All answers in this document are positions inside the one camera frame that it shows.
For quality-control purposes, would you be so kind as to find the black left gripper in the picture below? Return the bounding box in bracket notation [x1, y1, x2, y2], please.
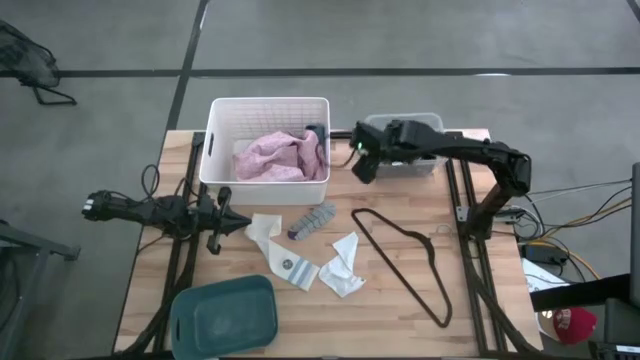
[197, 185, 253, 256]

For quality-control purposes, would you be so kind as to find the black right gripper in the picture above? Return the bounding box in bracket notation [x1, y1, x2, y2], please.
[349, 119, 401, 185]

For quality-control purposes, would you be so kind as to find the white sock with striped cuff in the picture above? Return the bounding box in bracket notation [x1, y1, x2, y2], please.
[244, 212, 321, 293]

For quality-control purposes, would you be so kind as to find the pink cloth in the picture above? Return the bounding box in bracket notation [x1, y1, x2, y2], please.
[232, 129, 329, 183]

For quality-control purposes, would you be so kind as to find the grey striped sock purple toe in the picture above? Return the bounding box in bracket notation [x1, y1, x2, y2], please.
[286, 201, 338, 242]

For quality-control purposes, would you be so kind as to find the plain white sock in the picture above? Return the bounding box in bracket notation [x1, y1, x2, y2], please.
[317, 230, 367, 299]

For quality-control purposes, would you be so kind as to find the clear plastic container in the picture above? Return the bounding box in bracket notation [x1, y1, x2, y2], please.
[362, 111, 447, 180]

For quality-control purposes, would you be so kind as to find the white perforated plastic basket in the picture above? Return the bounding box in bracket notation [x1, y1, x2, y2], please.
[198, 96, 332, 207]

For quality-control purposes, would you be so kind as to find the teal plastic bin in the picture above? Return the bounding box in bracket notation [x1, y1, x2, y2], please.
[168, 273, 280, 360]

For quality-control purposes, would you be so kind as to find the black clothes hanger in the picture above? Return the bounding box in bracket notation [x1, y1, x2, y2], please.
[350, 206, 454, 330]

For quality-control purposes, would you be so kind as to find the black power supply box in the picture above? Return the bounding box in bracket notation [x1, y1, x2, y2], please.
[519, 241, 570, 267]

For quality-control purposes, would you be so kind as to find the white paper sheet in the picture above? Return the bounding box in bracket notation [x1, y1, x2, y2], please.
[521, 257, 559, 294]

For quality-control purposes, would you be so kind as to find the grey metal table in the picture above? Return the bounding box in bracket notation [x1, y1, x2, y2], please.
[0, 219, 82, 360]

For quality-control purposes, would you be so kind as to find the black desk panel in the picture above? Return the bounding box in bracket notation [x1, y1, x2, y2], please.
[529, 272, 632, 314]

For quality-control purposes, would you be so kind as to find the red cap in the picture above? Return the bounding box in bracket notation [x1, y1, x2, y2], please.
[551, 306, 599, 347]

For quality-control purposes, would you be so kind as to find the black mesh folding basket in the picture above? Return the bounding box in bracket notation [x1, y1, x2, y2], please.
[0, 18, 79, 107]

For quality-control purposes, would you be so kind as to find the dark grey box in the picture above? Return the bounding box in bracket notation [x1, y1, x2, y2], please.
[602, 297, 640, 346]

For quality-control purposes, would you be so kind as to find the black cable loop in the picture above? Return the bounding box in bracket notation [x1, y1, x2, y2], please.
[139, 163, 162, 201]

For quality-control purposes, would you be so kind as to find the grey cable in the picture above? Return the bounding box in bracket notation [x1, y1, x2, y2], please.
[525, 178, 634, 197]

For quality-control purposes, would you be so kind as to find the yellow cable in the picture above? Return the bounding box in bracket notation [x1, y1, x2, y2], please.
[542, 197, 634, 281]

